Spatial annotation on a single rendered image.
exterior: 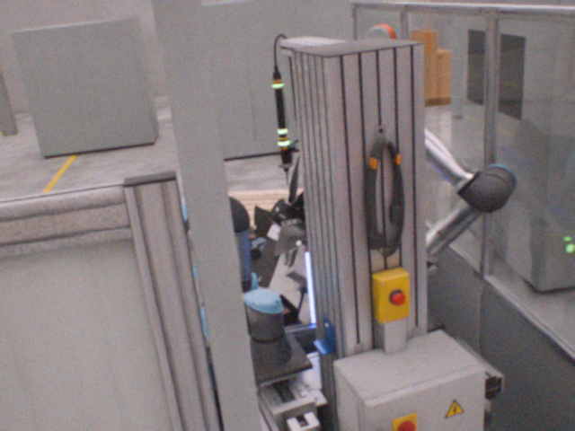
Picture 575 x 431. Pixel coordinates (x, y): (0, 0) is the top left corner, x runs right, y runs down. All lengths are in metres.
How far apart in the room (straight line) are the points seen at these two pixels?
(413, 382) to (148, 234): 1.01
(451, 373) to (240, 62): 6.75
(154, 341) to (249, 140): 7.48
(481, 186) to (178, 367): 1.29
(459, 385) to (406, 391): 0.15
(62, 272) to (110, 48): 8.92
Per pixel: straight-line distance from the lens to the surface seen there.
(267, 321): 1.91
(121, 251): 0.74
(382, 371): 1.61
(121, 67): 9.64
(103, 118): 9.81
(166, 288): 0.72
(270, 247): 2.75
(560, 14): 1.97
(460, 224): 2.07
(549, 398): 2.36
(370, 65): 1.43
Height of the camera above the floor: 2.19
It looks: 22 degrees down
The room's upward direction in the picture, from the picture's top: 6 degrees counter-clockwise
